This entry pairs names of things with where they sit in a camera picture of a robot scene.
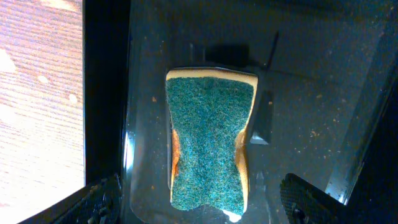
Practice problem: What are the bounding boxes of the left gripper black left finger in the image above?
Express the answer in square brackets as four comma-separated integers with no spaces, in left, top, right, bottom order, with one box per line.
[20,174,122,224]

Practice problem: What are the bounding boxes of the black rectangular tray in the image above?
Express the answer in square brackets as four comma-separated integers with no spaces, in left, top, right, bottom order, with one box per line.
[83,1,397,223]

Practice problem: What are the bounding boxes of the green and yellow sponge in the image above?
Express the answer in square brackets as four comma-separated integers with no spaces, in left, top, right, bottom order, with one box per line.
[165,68,258,223]

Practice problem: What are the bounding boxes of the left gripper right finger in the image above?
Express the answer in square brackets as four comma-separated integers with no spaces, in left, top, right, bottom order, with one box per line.
[280,173,349,224]

